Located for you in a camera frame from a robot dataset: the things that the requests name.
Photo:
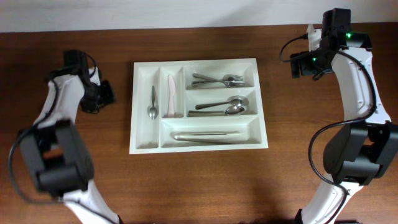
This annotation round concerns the white cutlery tray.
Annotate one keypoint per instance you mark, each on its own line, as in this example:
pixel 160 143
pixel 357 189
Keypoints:
pixel 197 82

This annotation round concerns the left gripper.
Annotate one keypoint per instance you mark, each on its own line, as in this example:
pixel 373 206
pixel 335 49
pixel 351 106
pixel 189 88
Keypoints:
pixel 108 94

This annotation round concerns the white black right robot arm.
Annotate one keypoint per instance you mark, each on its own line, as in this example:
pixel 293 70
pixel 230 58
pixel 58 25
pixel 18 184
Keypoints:
pixel 349 154

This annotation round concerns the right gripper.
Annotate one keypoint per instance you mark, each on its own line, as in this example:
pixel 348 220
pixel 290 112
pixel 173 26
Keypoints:
pixel 305 66

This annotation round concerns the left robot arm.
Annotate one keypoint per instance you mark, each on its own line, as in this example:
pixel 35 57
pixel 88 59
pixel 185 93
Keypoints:
pixel 58 160

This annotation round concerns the steel tongs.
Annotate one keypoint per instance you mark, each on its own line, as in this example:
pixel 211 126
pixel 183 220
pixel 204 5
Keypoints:
pixel 230 137

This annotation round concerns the pink plastic knife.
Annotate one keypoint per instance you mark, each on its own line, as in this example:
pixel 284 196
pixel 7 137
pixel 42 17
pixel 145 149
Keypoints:
pixel 172 92

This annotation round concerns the dark small teaspoon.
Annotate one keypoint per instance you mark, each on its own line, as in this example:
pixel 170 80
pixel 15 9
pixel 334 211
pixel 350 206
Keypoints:
pixel 153 111

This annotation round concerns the steel tablespoon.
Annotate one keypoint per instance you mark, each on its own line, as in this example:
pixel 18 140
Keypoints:
pixel 234 100
pixel 231 110

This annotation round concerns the steel fork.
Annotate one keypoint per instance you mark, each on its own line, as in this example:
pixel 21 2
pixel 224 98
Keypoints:
pixel 217 82
pixel 214 79

